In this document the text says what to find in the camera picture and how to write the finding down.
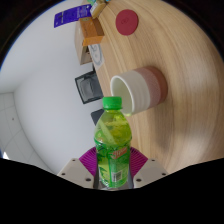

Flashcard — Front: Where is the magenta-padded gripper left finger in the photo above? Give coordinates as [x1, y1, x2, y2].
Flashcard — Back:
[57, 146, 99, 190]

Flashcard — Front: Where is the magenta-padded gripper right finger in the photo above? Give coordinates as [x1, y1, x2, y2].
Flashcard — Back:
[128, 146, 169, 190]

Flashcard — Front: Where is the green drink bottle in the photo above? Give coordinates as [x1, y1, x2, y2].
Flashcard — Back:
[94, 96, 133, 188]

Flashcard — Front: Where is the white and brown mug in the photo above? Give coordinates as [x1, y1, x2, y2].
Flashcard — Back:
[109, 65, 169, 117]

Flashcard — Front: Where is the black mesh office chair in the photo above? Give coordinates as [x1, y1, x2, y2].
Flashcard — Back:
[74, 69, 104, 105]

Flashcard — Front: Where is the wooden side desk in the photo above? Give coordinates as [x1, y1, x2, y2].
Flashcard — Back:
[73, 18, 96, 66]

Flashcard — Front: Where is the round grey paper disc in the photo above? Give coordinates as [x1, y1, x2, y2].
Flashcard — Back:
[87, 43, 105, 71]

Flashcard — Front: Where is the orange-brown box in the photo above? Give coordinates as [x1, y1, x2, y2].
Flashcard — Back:
[79, 16, 105, 47]

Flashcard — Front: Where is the flat round red coaster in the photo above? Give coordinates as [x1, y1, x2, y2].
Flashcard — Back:
[115, 9, 140, 37]

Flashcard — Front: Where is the purple stand-up pouch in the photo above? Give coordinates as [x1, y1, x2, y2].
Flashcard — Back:
[53, 3, 93, 29]

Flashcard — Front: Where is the tan packet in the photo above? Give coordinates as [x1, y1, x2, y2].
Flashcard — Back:
[89, 1, 108, 19]

